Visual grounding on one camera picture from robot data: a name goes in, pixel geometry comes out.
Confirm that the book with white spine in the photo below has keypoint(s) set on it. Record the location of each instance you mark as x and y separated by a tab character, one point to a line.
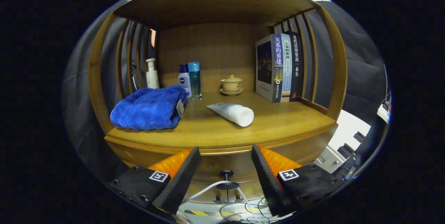
287	67

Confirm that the book with blue spine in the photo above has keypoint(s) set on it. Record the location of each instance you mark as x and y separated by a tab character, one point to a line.
266	67

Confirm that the white side table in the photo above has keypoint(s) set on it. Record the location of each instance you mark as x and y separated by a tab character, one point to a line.
383	113

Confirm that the book with black spine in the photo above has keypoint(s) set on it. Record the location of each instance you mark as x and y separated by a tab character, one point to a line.
296	64

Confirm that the black equipment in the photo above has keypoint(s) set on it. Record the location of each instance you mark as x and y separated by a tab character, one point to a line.
349	151

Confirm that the wooden cabinet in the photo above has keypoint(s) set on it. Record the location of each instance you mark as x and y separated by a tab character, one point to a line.
215	1

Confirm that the white box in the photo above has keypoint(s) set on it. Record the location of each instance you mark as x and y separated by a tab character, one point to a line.
347	126

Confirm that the wooden countertop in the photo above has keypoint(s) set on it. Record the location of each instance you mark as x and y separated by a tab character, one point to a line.
278	123

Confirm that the white pump bottle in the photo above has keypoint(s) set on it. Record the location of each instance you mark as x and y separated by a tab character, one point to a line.
152	78

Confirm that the wooden drawer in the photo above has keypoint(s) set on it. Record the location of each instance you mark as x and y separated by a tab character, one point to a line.
236	163

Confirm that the tan saucer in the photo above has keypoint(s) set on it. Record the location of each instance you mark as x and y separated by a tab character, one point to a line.
232	93

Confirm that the tan lidded teacup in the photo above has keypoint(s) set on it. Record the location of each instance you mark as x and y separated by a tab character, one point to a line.
232	84

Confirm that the clear blue bottle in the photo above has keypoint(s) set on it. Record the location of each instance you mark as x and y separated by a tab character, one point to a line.
195	81

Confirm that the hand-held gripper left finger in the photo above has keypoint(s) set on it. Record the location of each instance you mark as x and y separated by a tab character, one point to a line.
180	182

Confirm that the white lotion bottle blue cap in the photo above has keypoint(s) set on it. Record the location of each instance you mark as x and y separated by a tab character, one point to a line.
183	81

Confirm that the white tube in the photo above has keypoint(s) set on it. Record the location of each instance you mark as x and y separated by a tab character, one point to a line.
233	113

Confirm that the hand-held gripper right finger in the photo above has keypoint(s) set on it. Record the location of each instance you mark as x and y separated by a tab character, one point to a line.
267	179

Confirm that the yellow black floor tape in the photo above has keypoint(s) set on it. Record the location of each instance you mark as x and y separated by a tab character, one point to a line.
205	213

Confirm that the blue towel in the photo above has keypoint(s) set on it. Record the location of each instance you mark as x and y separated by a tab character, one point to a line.
146	109

